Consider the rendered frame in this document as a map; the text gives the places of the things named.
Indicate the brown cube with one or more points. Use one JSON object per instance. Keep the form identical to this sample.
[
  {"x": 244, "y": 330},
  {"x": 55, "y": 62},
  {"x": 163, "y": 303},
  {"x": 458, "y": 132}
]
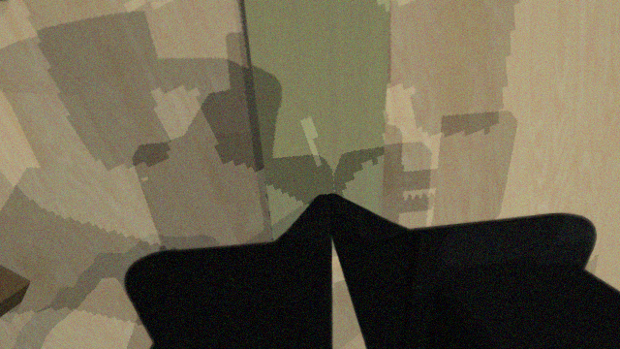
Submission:
[{"x": 12, "y": 291}]

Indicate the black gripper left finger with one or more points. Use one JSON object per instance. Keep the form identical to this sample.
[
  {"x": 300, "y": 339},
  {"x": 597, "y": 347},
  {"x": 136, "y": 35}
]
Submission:
[{"x": 288, "y": 280}]

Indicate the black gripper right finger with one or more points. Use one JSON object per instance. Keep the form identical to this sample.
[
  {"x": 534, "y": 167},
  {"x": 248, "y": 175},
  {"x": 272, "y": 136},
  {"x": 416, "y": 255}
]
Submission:
[{"x": 392, "y": 271}]

